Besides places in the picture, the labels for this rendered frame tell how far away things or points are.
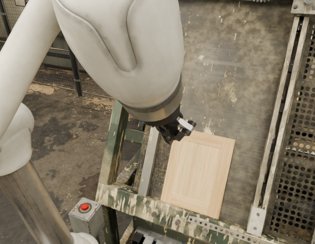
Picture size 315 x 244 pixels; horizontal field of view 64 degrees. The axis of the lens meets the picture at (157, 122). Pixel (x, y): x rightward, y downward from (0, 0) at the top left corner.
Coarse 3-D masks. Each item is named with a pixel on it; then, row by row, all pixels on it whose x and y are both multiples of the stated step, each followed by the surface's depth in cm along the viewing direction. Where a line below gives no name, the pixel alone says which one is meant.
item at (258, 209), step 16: (304, 0) 101; (304, 16) 109; (304, 32) 109; (288, 48) 111; (288, 64) 111; (288, 80) 114; (288, 96) 111; (272, 112) 116; (272, 128) 112; (272, 144) 113; (272, 160) 112; (272, 176) 112; (256, 192) 114; (256, 208) 114; (256, 224) 114
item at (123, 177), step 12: (132, 168) 171; (120, 180) 162; (132, 180) 170; (288, 204) 179; (300, 204) 180; (108, 216) 152; (312, 216) 171; (108, 228) 158; (132, 228) 201; (108, 240) 165; (120, 240) 192
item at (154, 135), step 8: (152, 128) 135; (152, 136) 135; (152, 144) 135; (152, 152) 135; (144, 160) 136; (152, 160) 135; (144, 168) 136; (152, 168) 136; (144, 176) 136; (144, 184) 136; (144, 192) 136
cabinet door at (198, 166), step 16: (176, 144) 133; (192, 144) 130; (208, 144) 127; (224, 144) 124; (176, 160) 132; (192, 160) 130; (208, 160) 127; (224, 160) 124; (176, 176) 132; (192, 176) 130; (208, 176) 127; (224, 176) 124; (176, 192) 132; (192, 192) 129; (208, 192) 127; (192, 208) 129; (208, 208) 126
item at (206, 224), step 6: (192, 216) 126; (192, 222) 125; (198, 222) 124; (204, 222) 123; (210, 228) 122; (222, 228) 120; (228, 234) 119; (234, 234) 118; (240, 234) 117; (246, 240) 116; (252, 240) 116; (258, 240) 115
